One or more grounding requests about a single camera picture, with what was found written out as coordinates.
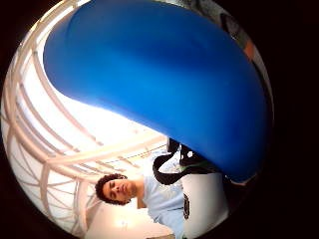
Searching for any large blue rounded container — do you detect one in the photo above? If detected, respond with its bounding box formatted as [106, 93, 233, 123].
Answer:
[43, 0, 273, 183]

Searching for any the person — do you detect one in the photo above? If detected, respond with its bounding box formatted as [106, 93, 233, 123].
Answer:
[95, 145, 187, 239]

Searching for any white lattice roof frame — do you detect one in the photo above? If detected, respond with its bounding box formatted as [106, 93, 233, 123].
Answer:
[0, 0, 168, 238]

